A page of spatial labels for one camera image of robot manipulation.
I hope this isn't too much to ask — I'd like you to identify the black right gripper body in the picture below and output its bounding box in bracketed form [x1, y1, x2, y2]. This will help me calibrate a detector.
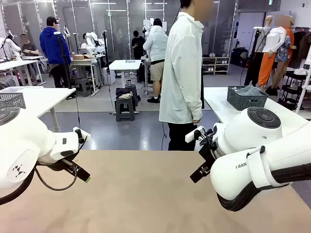
[198, 140, 220, 168]

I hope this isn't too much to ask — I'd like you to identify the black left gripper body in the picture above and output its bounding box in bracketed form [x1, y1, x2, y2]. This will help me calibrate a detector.
[35, 158, 74, 172]

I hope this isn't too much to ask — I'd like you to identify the person's right forearm white sleeve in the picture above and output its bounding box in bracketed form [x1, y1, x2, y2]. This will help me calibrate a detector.
[187, 89, 203, 120]

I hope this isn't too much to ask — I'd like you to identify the white table with towels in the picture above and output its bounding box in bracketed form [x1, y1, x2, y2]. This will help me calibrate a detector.
[203, 86, 311, 127]

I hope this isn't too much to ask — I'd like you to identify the grey basket with towels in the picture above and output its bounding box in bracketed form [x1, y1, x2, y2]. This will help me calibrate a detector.
[227, 85, 269, 111]

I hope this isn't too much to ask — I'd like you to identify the grey patterned basket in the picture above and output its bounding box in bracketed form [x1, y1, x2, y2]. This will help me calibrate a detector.
[0, 92, 26, 110]

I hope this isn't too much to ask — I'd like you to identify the grey crumpled towel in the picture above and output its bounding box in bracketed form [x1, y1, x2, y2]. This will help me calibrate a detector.
[235, 85, 262, 97]

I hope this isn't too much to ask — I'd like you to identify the grey plastic stool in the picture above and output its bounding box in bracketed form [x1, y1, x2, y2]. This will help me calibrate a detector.
[115, 97, 136, 122]

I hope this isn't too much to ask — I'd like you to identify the black braided right arm sleeve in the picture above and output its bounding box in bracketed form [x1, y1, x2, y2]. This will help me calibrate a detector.
[217, 162, 311, 212]

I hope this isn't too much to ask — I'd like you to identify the dark grey step stool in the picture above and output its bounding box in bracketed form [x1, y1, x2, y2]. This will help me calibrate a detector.
[73, 78, 93, 98]

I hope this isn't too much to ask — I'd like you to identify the wooden shoe rack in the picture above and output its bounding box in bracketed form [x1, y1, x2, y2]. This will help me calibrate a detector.
[202, 56, 231, 76]

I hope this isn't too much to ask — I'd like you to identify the pile of dark clothes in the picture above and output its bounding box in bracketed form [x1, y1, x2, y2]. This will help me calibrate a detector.
[115, 87, 133, 100]

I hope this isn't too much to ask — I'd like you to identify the black stool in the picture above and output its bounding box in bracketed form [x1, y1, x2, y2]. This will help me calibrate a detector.
[126, 84, 140, 115]

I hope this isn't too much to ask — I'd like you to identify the black luggage bag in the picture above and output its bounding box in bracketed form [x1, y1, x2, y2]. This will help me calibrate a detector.
[230, 47, 249, 68]

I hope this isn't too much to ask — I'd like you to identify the black trolley shelf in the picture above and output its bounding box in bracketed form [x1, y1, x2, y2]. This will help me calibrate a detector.
[277, 69, 309, 110]

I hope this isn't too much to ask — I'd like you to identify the black tripod stand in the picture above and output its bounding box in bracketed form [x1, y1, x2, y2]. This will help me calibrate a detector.
[53, 31, 72, 89]

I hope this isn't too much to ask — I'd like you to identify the white desk with cardboard box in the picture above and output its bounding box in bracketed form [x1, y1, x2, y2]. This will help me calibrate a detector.
[69, 57, 101, 95]

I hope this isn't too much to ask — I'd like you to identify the long white desk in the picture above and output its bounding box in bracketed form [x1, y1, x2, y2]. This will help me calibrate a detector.
[0, 59, 47, 87]

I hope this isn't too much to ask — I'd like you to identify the brown cardboard box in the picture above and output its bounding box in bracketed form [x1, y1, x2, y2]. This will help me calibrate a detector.
[72, 54, 94, 61]

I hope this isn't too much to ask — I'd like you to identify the small white standing desk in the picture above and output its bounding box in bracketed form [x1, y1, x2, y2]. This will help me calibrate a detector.
[108, 59, 142, 89]

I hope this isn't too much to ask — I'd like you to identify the seated person in grey shirt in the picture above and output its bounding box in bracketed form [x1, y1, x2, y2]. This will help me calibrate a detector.
[19, 33, 41, 57]

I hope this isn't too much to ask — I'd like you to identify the person in blue hoodie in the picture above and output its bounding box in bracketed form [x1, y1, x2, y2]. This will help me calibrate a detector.
[39, 16, 72, 89]

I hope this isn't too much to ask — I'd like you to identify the person in white hoodie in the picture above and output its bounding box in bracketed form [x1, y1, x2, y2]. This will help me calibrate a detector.
[142, 17, 169, 104]

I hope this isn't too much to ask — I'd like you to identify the seated person in white shirt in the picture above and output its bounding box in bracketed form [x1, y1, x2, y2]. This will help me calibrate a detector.
[80, 33, 91, 50]

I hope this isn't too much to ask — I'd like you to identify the person in black clothes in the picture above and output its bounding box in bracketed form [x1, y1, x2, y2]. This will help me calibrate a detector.
[131, 30, 146, 60]

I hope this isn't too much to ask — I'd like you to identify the mannequin with orange trousers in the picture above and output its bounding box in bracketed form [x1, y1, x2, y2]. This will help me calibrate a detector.
[258, 14, 288, 88]

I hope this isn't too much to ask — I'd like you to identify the white mannequin with grey vest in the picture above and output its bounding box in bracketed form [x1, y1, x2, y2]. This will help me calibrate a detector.
[243, 15, 274, 87]

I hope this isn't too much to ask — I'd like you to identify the clothes rack with dark garments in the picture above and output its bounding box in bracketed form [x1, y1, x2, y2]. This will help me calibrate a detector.
[291, 26, 311, 69]

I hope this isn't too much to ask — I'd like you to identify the mannequin with orange shirt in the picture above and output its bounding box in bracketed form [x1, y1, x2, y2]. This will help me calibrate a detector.
[282, 15, 297, 63]

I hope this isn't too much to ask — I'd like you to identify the thin black left gripper cable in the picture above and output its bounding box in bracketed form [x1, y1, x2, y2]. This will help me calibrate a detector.
[35, 166, 80, 191]

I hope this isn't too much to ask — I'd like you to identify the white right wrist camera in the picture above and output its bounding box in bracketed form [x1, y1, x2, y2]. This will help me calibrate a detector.
[185, 125, 205, 144]

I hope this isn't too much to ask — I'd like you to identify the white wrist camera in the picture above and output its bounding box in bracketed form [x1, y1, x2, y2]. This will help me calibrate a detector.
[72, 126, 92, 144]
[185, 125, 205, 144]

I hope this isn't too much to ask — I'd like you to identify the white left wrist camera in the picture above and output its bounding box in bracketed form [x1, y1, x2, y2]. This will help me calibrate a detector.
[72, 126, 92, 144]

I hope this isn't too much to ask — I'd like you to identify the thick black left arm hose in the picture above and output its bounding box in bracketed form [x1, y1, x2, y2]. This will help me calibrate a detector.
[0, 169, 37, 207]

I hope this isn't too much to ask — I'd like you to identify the white cable strap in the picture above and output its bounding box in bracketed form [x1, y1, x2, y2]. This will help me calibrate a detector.
[246, 146, 276, 189]

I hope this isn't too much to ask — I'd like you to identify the white metal rack frame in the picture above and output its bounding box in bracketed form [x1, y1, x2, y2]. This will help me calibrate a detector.
[294, 60, 311, 115]

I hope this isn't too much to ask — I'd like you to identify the black camera pole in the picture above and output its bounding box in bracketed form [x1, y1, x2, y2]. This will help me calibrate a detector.
[102, 30, 111, 85]

